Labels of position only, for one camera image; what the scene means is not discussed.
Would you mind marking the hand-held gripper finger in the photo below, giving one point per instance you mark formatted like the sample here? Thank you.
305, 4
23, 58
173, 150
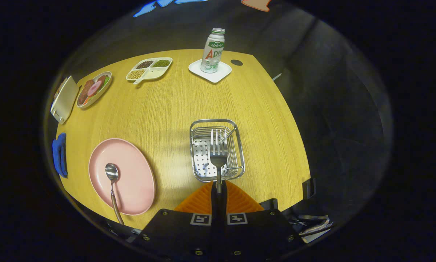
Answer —
223, 203
215, 203

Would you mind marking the black table clamp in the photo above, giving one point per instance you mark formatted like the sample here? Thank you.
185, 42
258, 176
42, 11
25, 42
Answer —
308, 188
269, 204

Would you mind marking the pink plate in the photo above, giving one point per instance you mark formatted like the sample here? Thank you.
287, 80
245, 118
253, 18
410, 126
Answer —
134, 174

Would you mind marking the pile of crumpled beige packaging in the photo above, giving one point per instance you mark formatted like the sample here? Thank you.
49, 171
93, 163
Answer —
314, 225

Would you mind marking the white square coaster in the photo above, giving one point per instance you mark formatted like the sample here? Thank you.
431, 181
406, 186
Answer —
212, 75

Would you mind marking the black backdrop cloth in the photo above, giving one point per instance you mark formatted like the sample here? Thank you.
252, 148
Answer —
330, 109

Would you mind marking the white compartment dish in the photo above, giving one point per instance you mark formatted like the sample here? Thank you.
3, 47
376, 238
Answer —
156, 72

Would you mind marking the green mung beans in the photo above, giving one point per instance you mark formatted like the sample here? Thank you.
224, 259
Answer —
161, 63

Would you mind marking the yellow soybeans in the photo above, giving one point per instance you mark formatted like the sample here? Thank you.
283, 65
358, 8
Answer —
136, 74

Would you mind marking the white drink bottle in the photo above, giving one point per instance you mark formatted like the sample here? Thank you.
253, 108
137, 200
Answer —
213, 51

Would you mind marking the dark red beans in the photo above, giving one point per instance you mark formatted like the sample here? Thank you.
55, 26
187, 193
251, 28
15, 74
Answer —
144, 64

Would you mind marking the white plate of food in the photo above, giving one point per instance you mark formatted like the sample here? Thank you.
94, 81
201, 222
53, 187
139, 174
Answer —
94, 102

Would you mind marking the blue folded towel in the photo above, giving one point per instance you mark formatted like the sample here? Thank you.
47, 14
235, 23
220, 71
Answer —
59, 156

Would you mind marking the green lettuce leaf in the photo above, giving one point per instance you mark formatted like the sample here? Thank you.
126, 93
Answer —
106, 80

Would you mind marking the pink round ham slice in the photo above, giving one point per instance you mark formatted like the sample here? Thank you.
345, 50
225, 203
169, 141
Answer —
95, 88

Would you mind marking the brown meat pieces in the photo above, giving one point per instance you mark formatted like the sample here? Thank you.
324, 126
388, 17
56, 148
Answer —
84, 94

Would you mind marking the white toaster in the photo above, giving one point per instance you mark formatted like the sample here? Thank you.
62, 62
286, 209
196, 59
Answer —
66, 100

